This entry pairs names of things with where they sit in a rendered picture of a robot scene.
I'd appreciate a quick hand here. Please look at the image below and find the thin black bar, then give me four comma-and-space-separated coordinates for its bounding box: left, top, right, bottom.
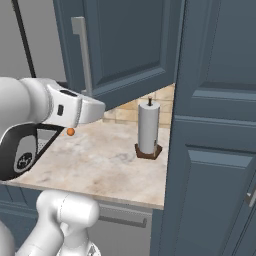
10, 0, 38, 80

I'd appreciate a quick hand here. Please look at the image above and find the blue tall cabinet upper door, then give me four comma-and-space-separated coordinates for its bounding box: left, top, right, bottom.
172, 0, 256, 125

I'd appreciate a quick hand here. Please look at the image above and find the grey wall cabinet handle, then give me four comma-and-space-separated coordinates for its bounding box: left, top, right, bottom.
70, 16, 94, 98

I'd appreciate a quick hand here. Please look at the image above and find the grey dishwasher handle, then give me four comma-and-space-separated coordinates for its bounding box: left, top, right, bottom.
97, 214, 148, 229

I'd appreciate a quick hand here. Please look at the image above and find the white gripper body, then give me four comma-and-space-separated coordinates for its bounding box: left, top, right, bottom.
77, 94, 107, 128

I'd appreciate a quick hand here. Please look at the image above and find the grey tall cabinet handle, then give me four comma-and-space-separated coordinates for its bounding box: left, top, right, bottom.
244, 187, 256, 209

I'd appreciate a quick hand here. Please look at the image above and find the grey dishwasher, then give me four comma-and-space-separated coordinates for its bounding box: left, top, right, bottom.
87, 199, 154, 256

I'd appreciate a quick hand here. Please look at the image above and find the blue wall cabinet door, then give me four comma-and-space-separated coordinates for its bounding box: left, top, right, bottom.
52, 0, 185, 111

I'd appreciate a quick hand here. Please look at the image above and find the blue tall cabinet door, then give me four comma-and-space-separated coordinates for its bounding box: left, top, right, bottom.
172, 0, 256, 125
149, 114, 256, 256

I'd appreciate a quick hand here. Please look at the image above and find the blue tall cabinet lower door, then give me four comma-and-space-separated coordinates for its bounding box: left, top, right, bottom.
149, 114, 256, 256

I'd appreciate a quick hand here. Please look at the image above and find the blue base cabinet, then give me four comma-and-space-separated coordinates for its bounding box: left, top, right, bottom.
0, 184, 46, 249

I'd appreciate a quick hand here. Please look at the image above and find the grey sink basin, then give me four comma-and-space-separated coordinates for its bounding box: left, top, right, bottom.
34, 127, 65, 162

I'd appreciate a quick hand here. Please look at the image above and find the white paper towel roll holder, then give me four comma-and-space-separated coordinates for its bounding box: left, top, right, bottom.
134, 96, 164, 161

